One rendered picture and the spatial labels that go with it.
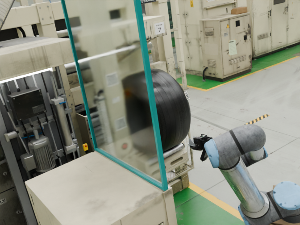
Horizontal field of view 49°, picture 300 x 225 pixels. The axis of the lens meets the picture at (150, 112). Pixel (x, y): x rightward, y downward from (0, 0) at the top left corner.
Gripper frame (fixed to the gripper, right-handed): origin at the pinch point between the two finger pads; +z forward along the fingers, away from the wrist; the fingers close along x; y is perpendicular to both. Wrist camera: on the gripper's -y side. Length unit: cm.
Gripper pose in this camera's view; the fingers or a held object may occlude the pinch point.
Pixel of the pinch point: (189, 144)
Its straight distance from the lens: 216.6
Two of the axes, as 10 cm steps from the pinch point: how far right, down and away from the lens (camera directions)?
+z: -5.8, -0.8, 8.1
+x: -7.8, 3.2, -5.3
